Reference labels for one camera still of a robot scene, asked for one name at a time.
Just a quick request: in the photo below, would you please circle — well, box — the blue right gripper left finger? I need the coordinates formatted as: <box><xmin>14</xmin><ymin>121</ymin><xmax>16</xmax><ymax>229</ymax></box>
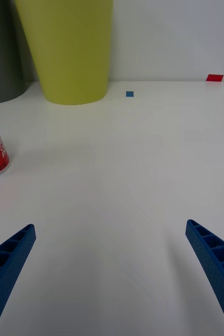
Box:
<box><xmin>0</xmin><ymin>223</ymin><xmax>37</xmax><ymax>336</ymax></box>

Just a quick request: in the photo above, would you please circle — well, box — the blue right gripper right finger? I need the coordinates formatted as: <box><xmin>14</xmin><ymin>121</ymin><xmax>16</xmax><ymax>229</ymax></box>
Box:
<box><xmin>185</xmin><ymin>219</ymin><xmax>224</xmax><ymax>336</ymax></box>

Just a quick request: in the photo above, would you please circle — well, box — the grey plastic bin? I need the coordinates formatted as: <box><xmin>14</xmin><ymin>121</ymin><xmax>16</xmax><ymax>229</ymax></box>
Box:
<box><xmin>0</xmin><ymin>0</ymin><xmax>28</xmax><ymax>105</ymax></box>

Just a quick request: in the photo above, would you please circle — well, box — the yellow-green plastic bin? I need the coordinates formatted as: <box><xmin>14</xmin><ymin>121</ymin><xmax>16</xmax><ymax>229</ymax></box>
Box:
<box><xmin>14</xmin><ymin>0</ymin><xmax>114</xmax><ymax>106</ymax></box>

